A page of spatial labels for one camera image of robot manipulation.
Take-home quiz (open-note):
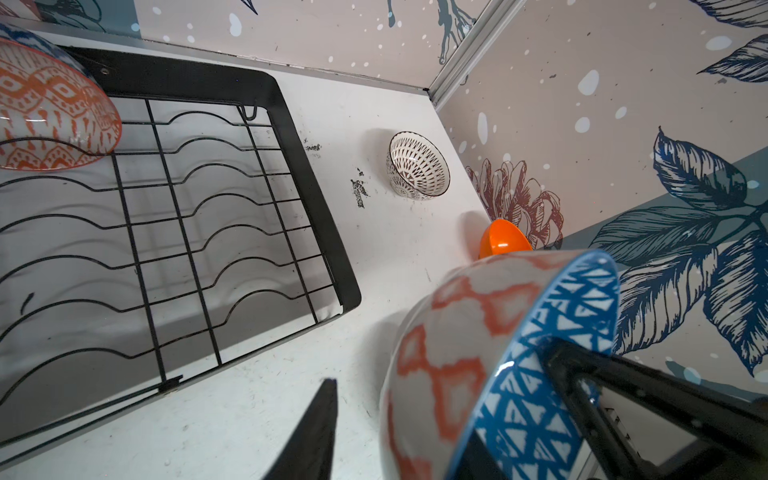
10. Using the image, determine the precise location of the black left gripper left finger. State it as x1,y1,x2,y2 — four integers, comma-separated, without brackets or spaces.
264,378,338,480

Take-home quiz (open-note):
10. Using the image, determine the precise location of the orange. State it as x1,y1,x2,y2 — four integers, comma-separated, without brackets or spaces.
1,23,122,172

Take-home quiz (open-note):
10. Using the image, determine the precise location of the black wire dish rack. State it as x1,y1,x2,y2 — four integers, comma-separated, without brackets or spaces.
1,48,362,468

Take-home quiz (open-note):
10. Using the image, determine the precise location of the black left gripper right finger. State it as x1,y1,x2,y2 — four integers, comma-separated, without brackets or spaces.
542,339,767,479

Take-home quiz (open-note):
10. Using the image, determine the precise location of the white brown patterned bowl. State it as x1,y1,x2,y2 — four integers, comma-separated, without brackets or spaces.
385,131,451,200

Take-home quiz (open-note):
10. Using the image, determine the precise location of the orange plastic bowl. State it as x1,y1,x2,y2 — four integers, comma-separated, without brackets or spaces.
478,219,533,259

